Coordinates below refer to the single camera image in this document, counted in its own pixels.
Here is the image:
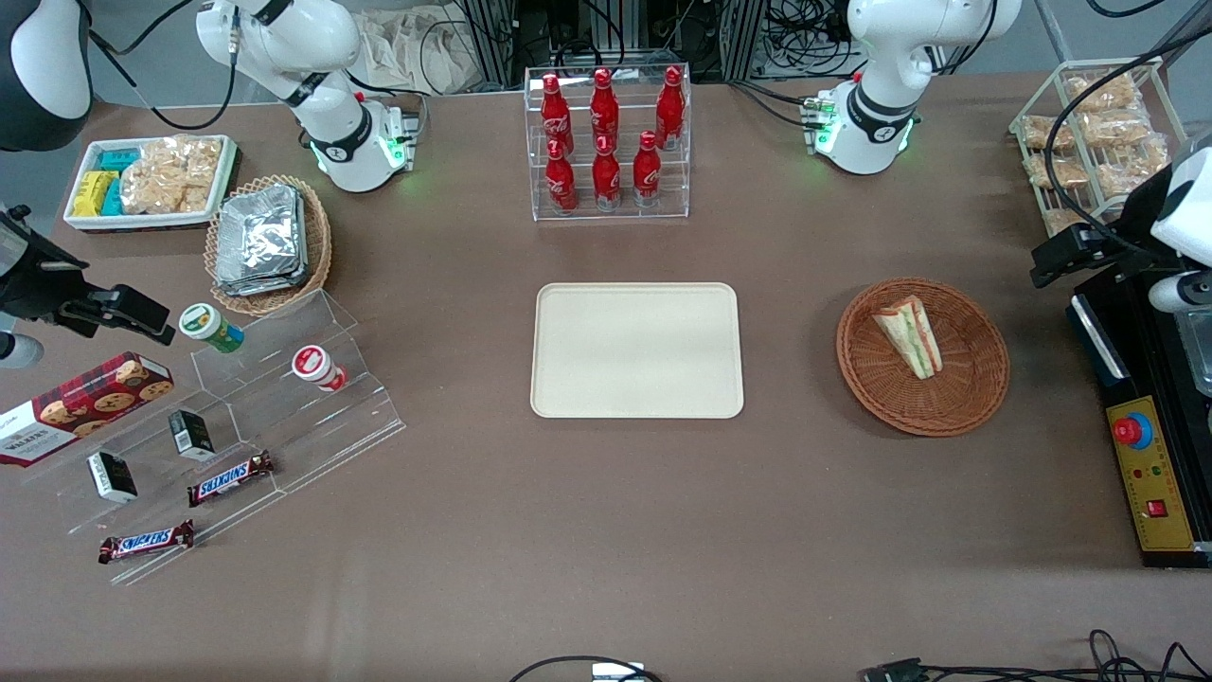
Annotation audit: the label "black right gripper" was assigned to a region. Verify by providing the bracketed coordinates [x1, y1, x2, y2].
[0, 206, 177, 346]

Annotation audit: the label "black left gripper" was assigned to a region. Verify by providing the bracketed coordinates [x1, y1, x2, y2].
[1030, 170, 1186, 289]

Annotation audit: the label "white rectangular snack tray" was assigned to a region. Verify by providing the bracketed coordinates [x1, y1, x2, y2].
[64, 135, 240, 233]

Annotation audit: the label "round brown wicker basket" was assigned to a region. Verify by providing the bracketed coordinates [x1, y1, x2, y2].
[836, 277, 1011, 438]

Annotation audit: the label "wrapped triangle sandwich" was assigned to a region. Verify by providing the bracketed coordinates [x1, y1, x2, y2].
[871, 295, 944, 381]

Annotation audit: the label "oval tan wicker basket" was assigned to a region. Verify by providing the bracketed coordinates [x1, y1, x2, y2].
[204, 174, 333, 316]

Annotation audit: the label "beige plastic tray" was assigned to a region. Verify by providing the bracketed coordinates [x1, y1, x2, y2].
[530, 282, 745, 420]

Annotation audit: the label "green lidded cup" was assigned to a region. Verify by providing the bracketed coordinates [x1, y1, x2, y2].
[178, 302, 245, 354]

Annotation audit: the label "red tartan cookie box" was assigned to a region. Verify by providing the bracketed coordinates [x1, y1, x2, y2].
[0, 351, 176, 468]

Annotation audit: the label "clear rice cracker bag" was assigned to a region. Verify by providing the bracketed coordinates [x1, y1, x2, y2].
[120, 166, 214, 215]
[140, 137, 223, 186]

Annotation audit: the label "black control box yellow panel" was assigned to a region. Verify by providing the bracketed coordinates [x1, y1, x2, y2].
[1067, 275, 1212, 570]

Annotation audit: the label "silver foil pack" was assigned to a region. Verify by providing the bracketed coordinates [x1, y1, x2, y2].
[216, 184, 304, 285]
[214, 256, 310, 297]

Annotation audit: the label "small black box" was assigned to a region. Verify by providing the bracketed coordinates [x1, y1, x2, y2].
[87, 451, 138, 504]
[169, 409, 216, 462]

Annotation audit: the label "clear acrylic step display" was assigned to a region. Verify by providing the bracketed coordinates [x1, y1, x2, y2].
[19, 289, 408, 586]

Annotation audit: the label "brown snickers bar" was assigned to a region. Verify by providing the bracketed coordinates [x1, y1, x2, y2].
[98, 519, 196, 565]
[187, 451, 276, 508]

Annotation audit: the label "red lidded cup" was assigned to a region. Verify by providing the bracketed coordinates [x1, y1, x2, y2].
[291, 345, 348, 393]

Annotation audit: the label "beige cloth bags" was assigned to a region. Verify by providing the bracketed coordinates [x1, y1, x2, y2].
[355, 8, 479, 96]

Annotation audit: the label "red cola bottle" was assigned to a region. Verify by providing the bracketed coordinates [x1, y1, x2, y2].
[541, 73, 575, 157]
[632, 131, 663, 208]
[590, 67, 620, 153]
[655, 65, 686, 151]
[592, 135, 623, 211]
[544, 139, 579, 215]

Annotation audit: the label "clear acrylic bottle rack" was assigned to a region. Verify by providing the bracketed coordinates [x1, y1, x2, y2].
[524, 64, 692, 223]

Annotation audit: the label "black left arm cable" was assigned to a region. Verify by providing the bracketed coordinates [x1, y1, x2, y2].
[1042, 52, 1212, 257]

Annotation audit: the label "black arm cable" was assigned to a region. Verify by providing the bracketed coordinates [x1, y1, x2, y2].
[1042, 52, 1212, 257]
[87, 0, 240, 134]

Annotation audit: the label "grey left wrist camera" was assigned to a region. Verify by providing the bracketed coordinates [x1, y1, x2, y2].
[1149, 270, 1212, 315]

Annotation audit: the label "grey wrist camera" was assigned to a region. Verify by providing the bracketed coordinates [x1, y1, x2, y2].
[0, 332, 45, 370]
[1149, 270, 1212, 315]

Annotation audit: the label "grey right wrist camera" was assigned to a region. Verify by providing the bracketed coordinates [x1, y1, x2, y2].
[0, 332, 45, 370]

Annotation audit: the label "white wire rack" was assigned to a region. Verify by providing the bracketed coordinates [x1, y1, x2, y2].
[1007, 59, 1190, 240]

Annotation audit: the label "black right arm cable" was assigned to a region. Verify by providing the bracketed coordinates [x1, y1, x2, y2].
[87, 0, 240, 134]

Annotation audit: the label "tangled black cables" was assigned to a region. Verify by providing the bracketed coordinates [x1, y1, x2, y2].
[762, 0, 858, 81]

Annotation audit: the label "aluminium frame profile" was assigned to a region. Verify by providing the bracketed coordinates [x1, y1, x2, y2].
[459, 0, 517, 86]
[724, 0, 768, 81]

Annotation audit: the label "black cable bundle with plug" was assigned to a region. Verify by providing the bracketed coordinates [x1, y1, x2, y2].
[860, 629, 1212, 682]

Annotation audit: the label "black cable white plug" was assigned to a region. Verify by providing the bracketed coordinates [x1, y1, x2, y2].
[511, 655, 664, 682]

